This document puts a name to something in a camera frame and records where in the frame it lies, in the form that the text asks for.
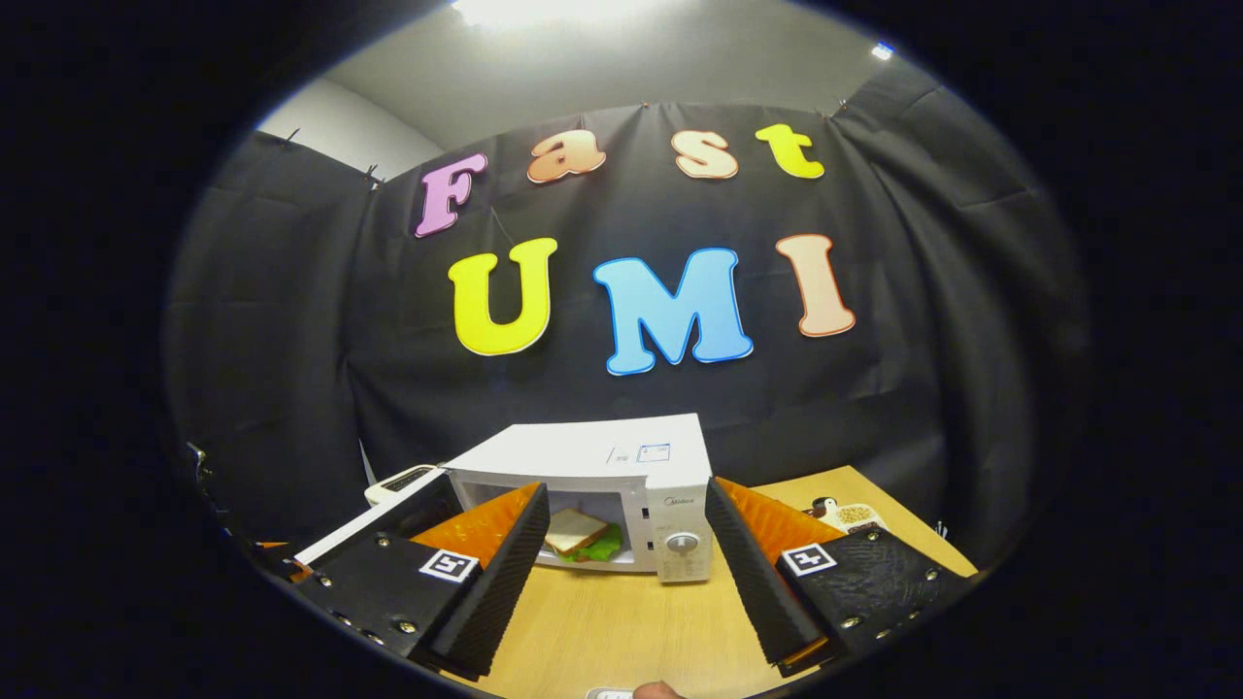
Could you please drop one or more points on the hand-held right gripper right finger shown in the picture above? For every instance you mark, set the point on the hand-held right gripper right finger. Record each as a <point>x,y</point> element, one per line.
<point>762,592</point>

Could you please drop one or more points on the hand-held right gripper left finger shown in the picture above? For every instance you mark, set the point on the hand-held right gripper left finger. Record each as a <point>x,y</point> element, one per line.
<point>495,592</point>

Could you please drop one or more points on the sandwich with lettuce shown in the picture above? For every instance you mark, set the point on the sandwich with lettuce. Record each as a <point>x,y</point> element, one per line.
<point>573,529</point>

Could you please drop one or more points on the white microwave oven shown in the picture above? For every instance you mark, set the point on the white microwave oven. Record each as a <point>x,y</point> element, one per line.
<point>583,447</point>

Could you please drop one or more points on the white divided grain dish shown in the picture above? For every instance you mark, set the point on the white divided grain dish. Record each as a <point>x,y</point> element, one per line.
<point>855,515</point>

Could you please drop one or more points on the white toaster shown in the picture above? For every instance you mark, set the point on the white toaster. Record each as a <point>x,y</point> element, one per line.
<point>398,481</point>

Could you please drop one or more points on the black backdrop cloth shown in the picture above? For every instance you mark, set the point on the black backdrop cloth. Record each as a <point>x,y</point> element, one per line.
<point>923,340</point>

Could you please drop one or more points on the small ceiling light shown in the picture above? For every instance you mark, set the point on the small ceiling light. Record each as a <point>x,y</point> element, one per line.
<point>882,50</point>

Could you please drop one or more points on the long ceiling light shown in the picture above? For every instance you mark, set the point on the long ceiling light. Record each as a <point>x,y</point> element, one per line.
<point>524,10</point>

